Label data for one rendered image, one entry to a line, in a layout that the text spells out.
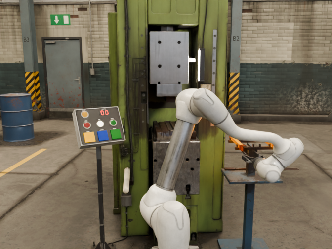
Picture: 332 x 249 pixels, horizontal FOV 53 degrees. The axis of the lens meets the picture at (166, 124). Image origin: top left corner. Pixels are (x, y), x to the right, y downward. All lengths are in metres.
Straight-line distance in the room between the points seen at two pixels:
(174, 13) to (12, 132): 4.86
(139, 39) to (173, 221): 1.60
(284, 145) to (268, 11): 7.10
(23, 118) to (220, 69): 4.83
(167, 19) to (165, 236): 1.74
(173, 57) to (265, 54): 6.27
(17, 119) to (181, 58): 4.78
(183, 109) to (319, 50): 7.56
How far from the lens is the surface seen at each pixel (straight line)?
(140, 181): 2.91
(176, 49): 2.60
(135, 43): 2.73
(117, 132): 2.49
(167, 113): 3.12
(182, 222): 1.61
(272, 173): 1.87
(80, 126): 2.44
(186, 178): 2.72
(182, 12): 2.78
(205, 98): 1.57
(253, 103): 8.77
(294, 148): 1.91
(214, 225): 3.17
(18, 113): 6.88
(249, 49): 8.68
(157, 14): 2.75
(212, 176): 2.98
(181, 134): 1.72
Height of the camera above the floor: 1.55
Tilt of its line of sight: 11 degrees down
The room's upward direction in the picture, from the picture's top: straight up
